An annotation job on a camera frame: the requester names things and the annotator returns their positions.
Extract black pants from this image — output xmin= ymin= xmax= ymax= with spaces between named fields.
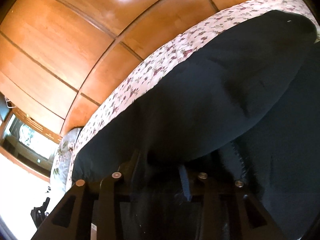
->
xmin=72 ymin=10 xmax=319 ymax=239

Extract light blue floral pillow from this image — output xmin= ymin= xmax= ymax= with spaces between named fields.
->
xmin=50 ymin=128 xmax=82 ymax=193

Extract window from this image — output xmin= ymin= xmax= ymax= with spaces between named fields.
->
xmin=1 ymin=114 xmax=59 ymax=177

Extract wooden panelled wardrobe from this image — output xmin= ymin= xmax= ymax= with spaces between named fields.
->
xmin=1 ymin=0 xmax=247 ymax=134

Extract floral white bedspread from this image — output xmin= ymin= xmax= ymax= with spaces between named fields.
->
xmin=66 ymin=0 xmax=319 ymax=190

